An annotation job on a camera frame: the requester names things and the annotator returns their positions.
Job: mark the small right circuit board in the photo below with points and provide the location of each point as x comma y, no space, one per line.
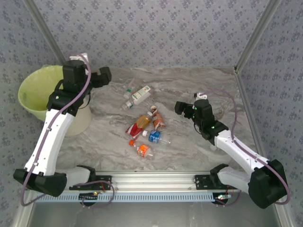
222,197

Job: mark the blue label plastic bottle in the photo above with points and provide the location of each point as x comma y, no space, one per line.
155,136

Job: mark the orange label plastic bottle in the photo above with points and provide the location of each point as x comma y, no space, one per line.
143,149

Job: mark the yellow-green trash bin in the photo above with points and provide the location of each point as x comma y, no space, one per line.
35,94

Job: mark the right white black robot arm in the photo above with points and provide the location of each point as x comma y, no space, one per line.
236,146

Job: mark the black left mount plate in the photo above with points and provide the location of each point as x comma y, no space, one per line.
101,179

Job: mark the black right mount plate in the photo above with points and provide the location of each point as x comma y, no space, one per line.
203,182

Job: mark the black mount plate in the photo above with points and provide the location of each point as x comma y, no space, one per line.
203,182
101,179

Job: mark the brown plastic bottle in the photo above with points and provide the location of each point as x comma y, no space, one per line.
158,120

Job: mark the small circuit board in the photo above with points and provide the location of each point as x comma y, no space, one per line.
88,196
222,197

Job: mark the green label plastic bottle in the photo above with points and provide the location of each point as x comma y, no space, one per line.
213,148

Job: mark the aluminium mounting rail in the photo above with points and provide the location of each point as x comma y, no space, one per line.
151,180

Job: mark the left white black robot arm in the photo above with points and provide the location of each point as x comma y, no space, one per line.
49,137

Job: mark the small left circuit board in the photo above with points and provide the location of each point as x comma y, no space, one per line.
88,196

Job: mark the amber bottle with red label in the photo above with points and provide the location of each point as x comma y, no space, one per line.
139,123

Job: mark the white printed carton box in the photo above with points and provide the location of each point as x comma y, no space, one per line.
141,94

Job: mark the aluminium frame post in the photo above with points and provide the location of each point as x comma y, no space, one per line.
48,35
256,35

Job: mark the aluminium side frame rail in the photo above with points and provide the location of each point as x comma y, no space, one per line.
21,215
247,101

